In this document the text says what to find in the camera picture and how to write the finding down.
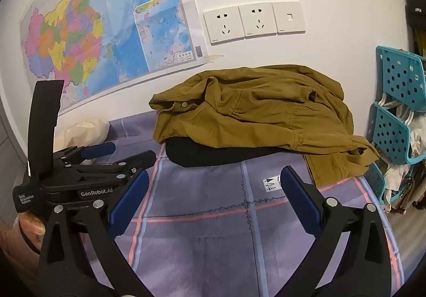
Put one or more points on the pale cloth bags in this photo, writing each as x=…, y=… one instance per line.
x=399, y=177

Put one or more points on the teal plastic rack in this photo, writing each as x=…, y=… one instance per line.
x=399, y=74

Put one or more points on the colourful wall map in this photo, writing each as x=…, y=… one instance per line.
x=116, y=17

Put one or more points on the black garment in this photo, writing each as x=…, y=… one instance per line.
x=206, y=153

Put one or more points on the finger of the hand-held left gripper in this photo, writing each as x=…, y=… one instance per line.
x=139, y=160
x=100, y=149

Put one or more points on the cream folded cloth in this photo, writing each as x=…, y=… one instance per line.
x=86, y=130

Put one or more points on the strip of wall tape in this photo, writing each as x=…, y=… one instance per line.
x=215, y=57

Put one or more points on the person's left forearm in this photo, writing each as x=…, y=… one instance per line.
x=30, y=230

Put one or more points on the white wall socket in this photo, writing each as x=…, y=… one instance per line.
x=223, y=24
x=258, y=20

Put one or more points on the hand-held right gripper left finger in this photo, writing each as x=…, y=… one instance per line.
x=129, y=203

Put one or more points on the purple plaid bed sheet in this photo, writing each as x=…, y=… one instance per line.
x=206, y=240

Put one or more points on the mustard brown jacket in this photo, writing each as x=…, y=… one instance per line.
x=259, y=110

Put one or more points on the small black bag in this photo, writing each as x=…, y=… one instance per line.
x=417, y=12

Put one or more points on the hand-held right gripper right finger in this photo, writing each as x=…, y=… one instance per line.
x=299, y=197

